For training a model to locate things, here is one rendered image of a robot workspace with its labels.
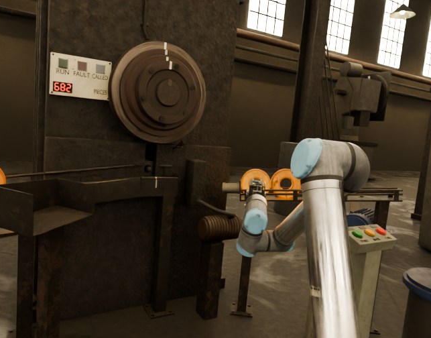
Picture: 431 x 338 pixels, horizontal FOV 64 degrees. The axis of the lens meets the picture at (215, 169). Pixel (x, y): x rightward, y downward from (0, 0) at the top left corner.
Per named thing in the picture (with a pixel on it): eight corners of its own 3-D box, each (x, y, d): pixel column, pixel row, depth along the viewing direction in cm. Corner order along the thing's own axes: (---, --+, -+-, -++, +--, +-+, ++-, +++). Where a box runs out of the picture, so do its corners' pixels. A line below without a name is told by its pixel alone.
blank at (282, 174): (270, 168, 181) (271, 169, 177) (300, 168, 179) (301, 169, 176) (270, 198, 182) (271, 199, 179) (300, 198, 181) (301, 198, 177)
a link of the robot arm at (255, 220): (240, 233, 135) (247, 212, 131) (242, 216, 146) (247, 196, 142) (264, 238, 135) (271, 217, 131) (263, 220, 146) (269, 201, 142)
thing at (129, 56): (105, 139, 160) (110, 33, 154) (196, 144, 183) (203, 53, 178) (108, 140, 154) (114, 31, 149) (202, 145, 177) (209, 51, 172)
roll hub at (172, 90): (133, 121, 154) (137, 56, 151) (190, 125, 168) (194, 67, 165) (137, 121, 150) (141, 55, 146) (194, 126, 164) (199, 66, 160)
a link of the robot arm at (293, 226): (380, 137, 103) (282, 233, 155) (345, 133, 99) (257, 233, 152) (395, 170, 97) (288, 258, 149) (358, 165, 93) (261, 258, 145)
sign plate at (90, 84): (49, 94, 153) (50, 52, 151) (108, 100, 166) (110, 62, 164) (49, 94, 151) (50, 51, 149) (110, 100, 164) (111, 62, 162)
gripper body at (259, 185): (265, 180, 157) (266, 193, 146) (263, 197, 160) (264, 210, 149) (249, 179, 157) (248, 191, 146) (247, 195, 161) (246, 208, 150)
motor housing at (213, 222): (188, 310, 184) (197, 212, 178) (224, 303, 195) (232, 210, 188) (200, 323, 173) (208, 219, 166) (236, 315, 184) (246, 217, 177)
